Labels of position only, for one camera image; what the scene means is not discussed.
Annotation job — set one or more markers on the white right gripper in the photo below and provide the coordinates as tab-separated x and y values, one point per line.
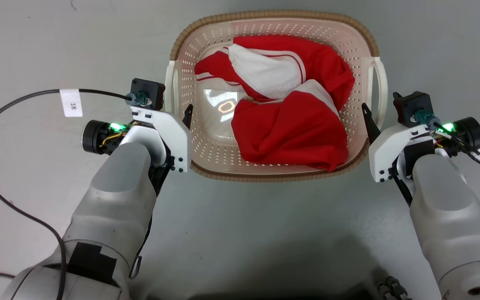
390	150

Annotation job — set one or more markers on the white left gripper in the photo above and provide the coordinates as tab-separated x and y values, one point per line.
173	133

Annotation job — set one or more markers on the beige plastic laundry basket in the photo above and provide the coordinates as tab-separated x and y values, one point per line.
211	158

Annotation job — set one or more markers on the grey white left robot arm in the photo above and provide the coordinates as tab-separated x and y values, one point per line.
111	208

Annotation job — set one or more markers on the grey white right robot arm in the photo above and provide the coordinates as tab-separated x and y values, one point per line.
452	216

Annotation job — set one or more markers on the black robot base connectors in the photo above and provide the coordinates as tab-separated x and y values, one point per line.
392	288

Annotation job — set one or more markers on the red and white garment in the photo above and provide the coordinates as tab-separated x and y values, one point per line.
290	129

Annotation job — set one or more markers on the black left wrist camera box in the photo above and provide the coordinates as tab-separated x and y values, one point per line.
150	92

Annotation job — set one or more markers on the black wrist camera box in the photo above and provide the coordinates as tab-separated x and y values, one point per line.
411	106
150	92

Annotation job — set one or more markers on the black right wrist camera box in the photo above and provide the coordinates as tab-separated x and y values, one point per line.
411	106

